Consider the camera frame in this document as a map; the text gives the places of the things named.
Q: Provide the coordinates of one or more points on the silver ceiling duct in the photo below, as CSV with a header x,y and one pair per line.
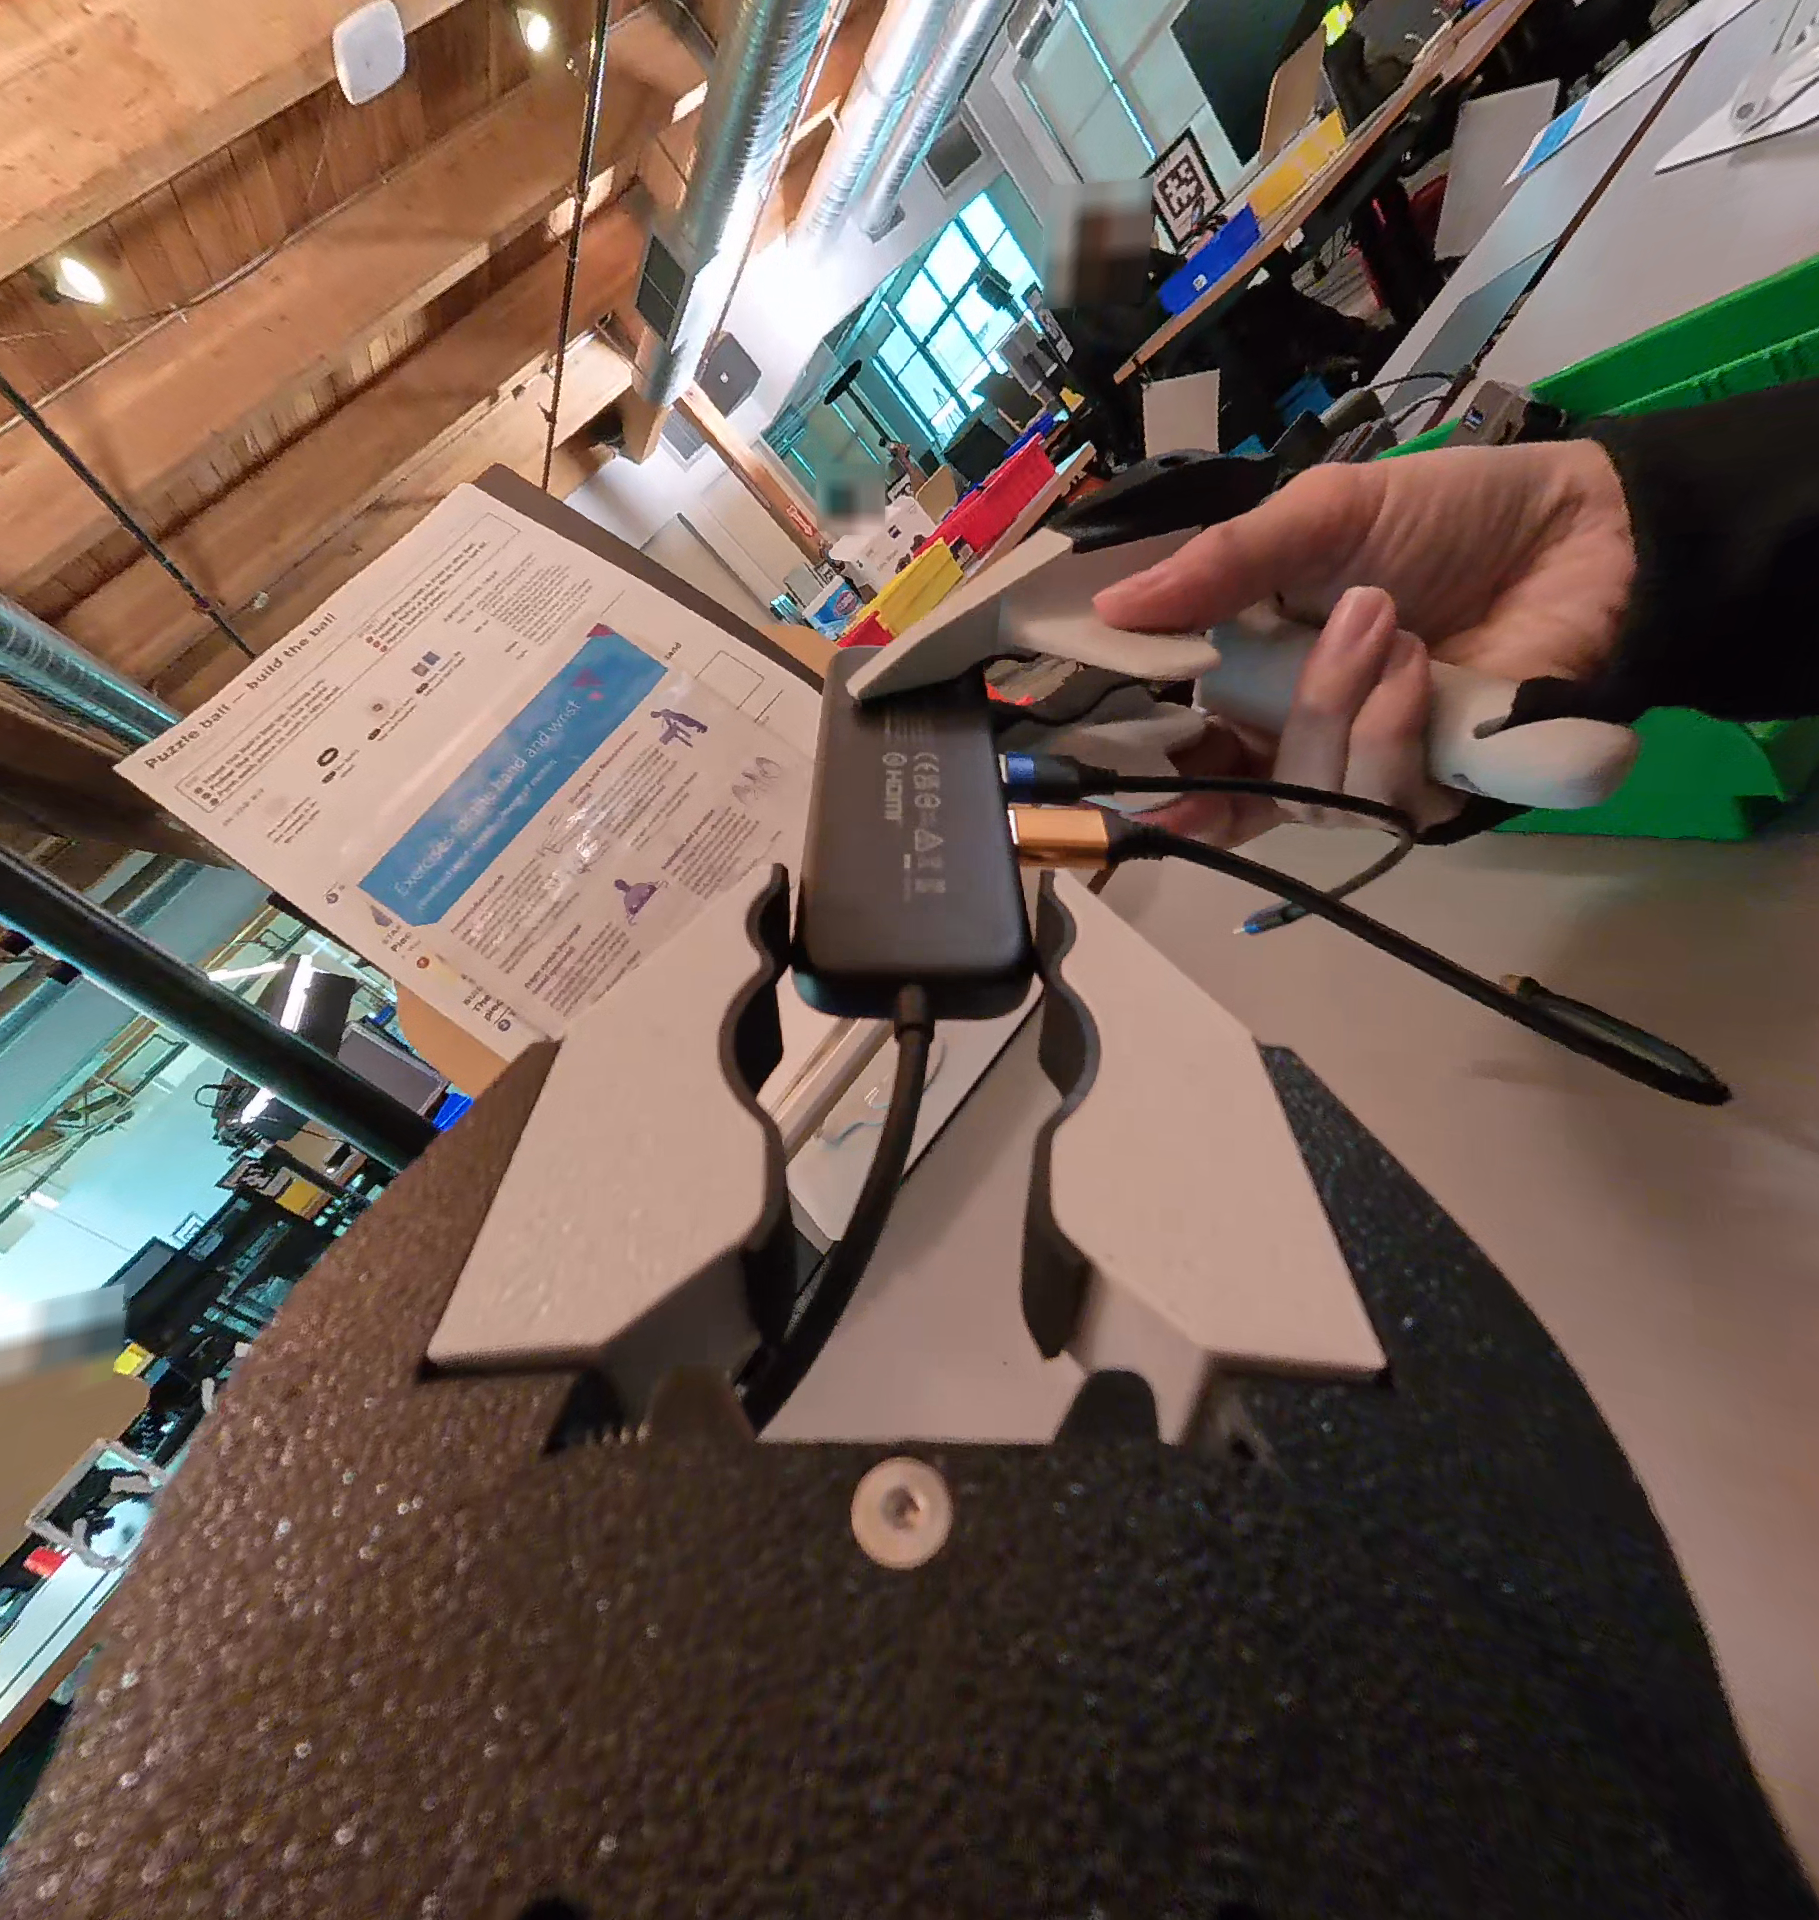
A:
x,y
39,653
925,91
730,180

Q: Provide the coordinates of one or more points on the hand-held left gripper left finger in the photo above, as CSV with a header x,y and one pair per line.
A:
x,y
608,1186

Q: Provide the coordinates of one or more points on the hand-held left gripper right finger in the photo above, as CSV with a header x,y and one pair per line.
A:
x,y
1209,1199

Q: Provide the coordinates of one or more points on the small blue storage bin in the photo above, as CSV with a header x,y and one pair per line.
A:
x,y
1209,262

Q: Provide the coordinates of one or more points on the black metal pole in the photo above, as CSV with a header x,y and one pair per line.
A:
x,y
175,984

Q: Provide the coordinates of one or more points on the grey usb adapter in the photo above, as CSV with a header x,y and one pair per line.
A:
x,y
1501,413

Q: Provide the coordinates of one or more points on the black usb hub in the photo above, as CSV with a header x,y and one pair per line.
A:
x,y
910,841

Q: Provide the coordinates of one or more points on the round ceiling lamp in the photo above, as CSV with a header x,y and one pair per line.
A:
x,y
535,30
79,280

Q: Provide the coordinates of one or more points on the red storage bin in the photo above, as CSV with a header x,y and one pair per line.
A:
x,y
1001,495

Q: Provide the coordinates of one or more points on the white divider panel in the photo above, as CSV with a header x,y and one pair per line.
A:
x,y
1501,167

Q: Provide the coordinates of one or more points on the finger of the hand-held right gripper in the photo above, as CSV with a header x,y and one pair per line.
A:
x,y
1135,733
968,615

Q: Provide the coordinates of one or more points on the yellow storage bin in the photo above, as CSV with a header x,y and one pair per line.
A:
x,y
910,585

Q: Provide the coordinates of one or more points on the person's right hand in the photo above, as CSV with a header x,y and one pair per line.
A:
x,y
1449,540

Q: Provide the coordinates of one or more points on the fiducial tag board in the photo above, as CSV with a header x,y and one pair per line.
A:
x,y
1187,188

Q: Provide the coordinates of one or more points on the white ceiling access point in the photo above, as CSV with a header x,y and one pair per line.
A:
x,y
369,54

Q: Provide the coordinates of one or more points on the printed instruction sheet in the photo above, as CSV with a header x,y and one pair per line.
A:
x,y
475,781

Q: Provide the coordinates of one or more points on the green plastic bin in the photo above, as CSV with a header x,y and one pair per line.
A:
x,y
1748,330

